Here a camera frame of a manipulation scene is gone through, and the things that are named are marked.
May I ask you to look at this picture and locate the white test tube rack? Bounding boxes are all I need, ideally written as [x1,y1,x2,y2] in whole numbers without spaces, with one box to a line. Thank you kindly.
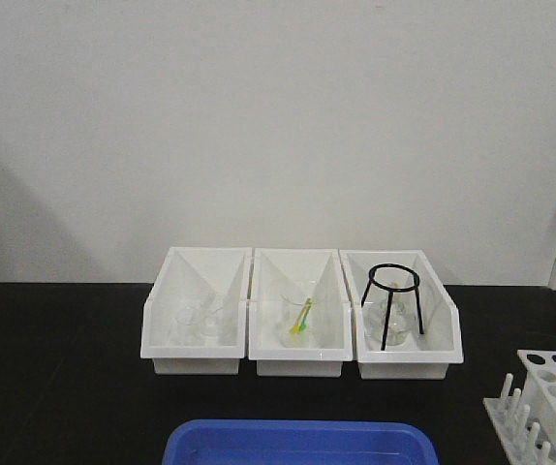
[483,350,556,464]

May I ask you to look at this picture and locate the middle white storage bin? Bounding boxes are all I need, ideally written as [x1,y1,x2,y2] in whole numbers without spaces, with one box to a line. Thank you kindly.
[248,248,354,378]

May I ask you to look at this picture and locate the white storage bin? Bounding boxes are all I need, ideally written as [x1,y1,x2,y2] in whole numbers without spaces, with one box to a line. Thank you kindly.
[339,250,463,380]
[248,248,354,378]
[140,247,253,375]

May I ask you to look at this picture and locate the beaker in middle bin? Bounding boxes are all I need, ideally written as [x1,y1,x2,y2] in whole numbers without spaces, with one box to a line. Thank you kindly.
[277,280,323,349]

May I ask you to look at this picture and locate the glassware in left bin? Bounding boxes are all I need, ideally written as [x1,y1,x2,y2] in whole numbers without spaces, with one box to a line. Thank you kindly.
[171,293,226,346]

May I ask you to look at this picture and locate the left white storage bin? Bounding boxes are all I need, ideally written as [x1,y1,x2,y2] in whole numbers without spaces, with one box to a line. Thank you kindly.
[140,247,253,375]

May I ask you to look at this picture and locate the glass flask under tripod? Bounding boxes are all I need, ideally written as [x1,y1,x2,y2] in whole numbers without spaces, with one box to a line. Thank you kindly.
[362,285,416,351]

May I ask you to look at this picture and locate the right white storage bin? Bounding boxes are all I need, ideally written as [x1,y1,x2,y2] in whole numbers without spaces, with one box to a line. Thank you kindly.
[339,250,463,380]

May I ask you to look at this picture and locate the blue plastic tray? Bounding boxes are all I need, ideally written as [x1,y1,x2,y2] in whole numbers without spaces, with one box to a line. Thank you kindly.
[162,419,439,464]

